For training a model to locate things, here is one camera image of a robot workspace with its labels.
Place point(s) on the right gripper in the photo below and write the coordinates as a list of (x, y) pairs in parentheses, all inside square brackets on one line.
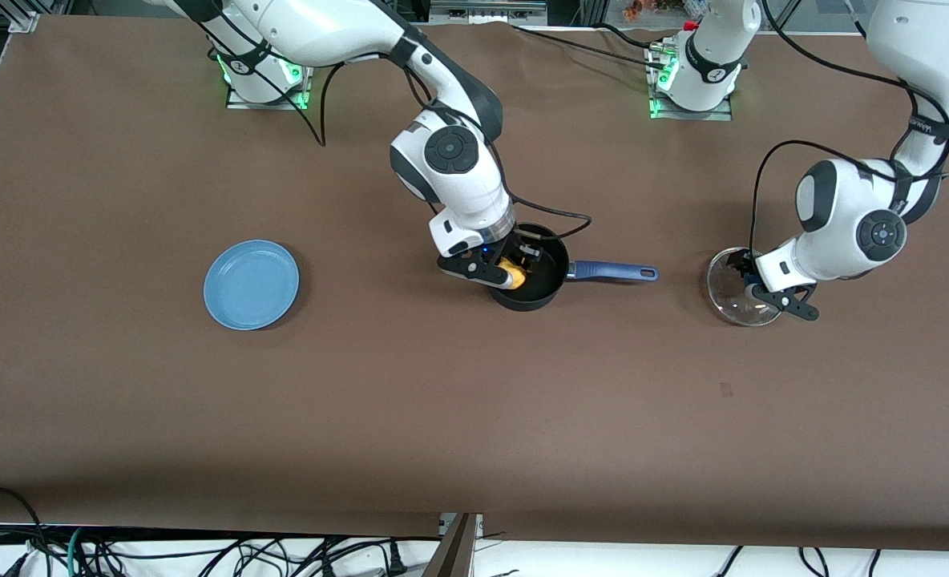
[(518, 247)]

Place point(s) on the yellow potato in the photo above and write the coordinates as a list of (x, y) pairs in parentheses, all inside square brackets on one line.
[(514, 276)]

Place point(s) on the grey background box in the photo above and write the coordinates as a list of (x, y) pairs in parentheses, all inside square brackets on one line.
[(486, 10)]

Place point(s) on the colourful background objects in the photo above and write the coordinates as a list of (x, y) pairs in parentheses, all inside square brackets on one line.
[(659, 8)]

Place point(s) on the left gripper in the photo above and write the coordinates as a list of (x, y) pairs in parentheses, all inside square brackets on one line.
[(741, 262)]

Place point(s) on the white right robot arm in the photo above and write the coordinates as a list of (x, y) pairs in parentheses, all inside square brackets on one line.
[(458, 176)]

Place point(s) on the black power plug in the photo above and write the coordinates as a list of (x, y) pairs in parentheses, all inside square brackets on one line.
[(395, 558)]

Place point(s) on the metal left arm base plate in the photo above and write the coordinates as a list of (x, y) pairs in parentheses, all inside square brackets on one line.
[(691, 116)]

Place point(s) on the aluminium corner frame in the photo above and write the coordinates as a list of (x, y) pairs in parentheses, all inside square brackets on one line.
[(26, 20)]

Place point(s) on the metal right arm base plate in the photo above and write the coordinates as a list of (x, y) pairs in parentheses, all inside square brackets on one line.
[(242, 105)]

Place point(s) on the glass lid blue knob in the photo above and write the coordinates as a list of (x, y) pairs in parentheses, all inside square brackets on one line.
[(731, 304)]

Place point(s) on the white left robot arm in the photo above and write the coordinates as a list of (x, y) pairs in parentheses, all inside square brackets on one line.
[(851, 216)]

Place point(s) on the brown table cover mat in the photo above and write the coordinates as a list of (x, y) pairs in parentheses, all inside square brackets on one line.
[(362, 401)]

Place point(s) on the aluminium frame profile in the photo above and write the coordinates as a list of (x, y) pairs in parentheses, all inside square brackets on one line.
[(454, 553)]

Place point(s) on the light blue round plate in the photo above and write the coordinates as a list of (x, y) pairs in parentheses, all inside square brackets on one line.
[(250, 284)]

